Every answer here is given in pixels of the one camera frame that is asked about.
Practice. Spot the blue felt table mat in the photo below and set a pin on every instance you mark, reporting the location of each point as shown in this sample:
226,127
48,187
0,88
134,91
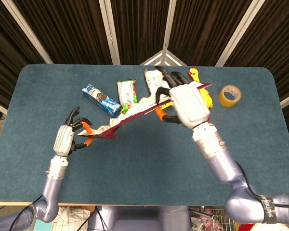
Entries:
135,163

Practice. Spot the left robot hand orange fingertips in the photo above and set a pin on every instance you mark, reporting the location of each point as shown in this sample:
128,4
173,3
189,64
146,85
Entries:
63,139

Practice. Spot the brown packing tape roll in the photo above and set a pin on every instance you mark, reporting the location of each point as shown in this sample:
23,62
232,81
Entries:
222,99

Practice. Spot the cyan box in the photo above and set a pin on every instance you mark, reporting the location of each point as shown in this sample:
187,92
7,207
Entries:
44,227

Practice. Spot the blue cookie box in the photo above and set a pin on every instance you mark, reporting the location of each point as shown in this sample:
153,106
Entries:
98,98

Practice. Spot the white folding fan red ribs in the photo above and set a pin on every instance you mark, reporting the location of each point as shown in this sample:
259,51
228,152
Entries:
125,120

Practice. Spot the lavender robot torso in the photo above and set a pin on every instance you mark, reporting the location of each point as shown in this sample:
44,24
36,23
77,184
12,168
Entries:
139,219

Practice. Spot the white triangular frame brace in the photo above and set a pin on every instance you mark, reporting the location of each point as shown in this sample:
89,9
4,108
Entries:
154,59

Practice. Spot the right robot hand white palm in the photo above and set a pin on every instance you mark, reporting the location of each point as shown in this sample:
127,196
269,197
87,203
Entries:
190,103

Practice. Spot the green white snack packet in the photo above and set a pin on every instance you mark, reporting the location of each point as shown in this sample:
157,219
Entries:
126,91

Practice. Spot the brown cardboard box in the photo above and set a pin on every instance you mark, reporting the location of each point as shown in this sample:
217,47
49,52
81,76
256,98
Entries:
84,208

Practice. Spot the white checked cloth bag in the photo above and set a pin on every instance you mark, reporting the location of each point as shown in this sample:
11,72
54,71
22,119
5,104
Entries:
69,220

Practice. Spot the dark brown pleated curtain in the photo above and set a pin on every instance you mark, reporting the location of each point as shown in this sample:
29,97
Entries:
139,29
204,31
67,31
4,60
279,43

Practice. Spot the yellow rubber chicken toy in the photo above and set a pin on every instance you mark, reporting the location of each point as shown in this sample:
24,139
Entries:
207,96

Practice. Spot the white yellow snack bag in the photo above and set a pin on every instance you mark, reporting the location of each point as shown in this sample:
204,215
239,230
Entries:
153,81

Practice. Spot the red white ball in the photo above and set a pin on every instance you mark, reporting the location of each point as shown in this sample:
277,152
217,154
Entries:
246,228

